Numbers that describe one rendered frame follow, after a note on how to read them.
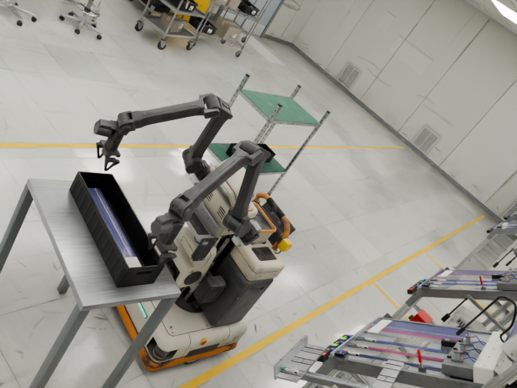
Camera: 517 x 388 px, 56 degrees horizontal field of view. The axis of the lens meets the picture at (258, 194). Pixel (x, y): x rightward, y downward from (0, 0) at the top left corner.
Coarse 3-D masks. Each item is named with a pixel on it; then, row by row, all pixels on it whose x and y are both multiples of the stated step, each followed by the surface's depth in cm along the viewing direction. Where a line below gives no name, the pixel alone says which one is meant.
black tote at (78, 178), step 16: (80, 176) 214; (96, 176) 224; (112, 176) 227; (80, 192) 214; (112, 192) 227; (80, 208) 213; (96, 208) 204; (112, 208) 226; (128, 208) 218; (96, 224) 204; (128, 224) 217; (96, 240) 203; (112, 240) 195; (128, 240) 215; (144, 240) 209; (112, 256) 194; (144, 256) 208; (112, 272) 194; (128, 272) 188; (144, 272) 194; (160, 272) 201
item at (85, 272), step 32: (32, 192) 208; (64, 192) 217; (64, 224) 202; (0, 256) 230; (64, 256) 189; (96, 256) 198; (64, 288) 274; (96, 288) 186; (128, 288) 195; (160, 288) 204; (160, 320) 217; (64, 352) 191; (128, 352) 227; (32, 384) 201
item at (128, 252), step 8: (96, 192) 222; (96, 200) 218; (104, 200) 221; (104, 208) 217; (104, 216) 212; (112, 216) 216; (112, 224) 212; (112, 232) 207; (120, 232) 210; (120, 240) 206; (120, 248) 203; (128, 248) 206; (128, 256) 202; (128, 264) 198; (136, 264) 201
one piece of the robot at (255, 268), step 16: (272, 208) 276; (288, 224) 269; (224, 240) 266; (288, 240) 269; (224, 256) 270; (240, 256) 263; (256, 256) 260; (272, 256) 270; (224, 272) 271; (240, 272) 264; (256, 272) 257; (272, 272) 267; (240, 288) 263; (256, 288) 273; (192, 304) 283; (208, 304) 278; (224, 304) 270; (240, 304) 274; (208, 320) 282; (224, 320) 278; (240, 320) 291
